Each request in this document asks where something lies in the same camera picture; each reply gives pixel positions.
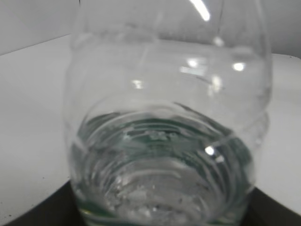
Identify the clear green-label water bottle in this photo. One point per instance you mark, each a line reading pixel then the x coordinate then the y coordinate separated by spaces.
pixel 165 110

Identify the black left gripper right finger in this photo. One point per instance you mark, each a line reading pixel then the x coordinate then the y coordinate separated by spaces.
pixel 265 211

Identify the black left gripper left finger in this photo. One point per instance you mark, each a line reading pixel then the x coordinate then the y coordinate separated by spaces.
pixel 59 209

